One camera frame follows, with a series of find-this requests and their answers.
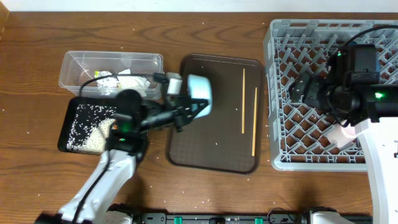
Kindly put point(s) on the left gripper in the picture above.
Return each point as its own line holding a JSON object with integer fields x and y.
{"x": 180, "y": 115}

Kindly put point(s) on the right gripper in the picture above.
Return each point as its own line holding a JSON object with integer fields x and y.
{"x": 310, "y": 92}

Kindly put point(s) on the light blue rice bowl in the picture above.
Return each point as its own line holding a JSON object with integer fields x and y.
{"x": 200, "y": 88}

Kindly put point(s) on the pink cup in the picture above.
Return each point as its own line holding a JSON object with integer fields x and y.
{"x": 341, "y": 136}

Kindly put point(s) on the white napkin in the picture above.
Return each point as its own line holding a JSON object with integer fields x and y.
{"x": 138, "y": 83}

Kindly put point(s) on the yellow snack wrapper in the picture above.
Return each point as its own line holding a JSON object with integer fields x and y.
{"x": 107, "y": 84}

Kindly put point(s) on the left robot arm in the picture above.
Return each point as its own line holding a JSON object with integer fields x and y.
{"x": 125, "y": 147}

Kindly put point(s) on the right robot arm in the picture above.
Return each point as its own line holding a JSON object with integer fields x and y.
{"x": 354, "y": 96}

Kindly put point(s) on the grey dishwasher rack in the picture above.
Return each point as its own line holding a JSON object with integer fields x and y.
{"x": 297, "y": 132}

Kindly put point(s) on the brown serving tray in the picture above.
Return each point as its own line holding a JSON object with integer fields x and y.
{"x": 215, "y": 141}

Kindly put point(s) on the black plastic tray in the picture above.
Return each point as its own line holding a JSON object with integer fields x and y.
{"x": 71, "y": 110}

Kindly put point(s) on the clear plastic bin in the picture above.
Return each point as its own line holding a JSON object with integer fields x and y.
{"x": 79, "y": 67}

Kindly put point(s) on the spilled white rice pile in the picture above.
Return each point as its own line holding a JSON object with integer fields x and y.
{"x": 90, "y": 128}

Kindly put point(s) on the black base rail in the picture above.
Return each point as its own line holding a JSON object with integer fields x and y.
{"x": 161, "y": 218}

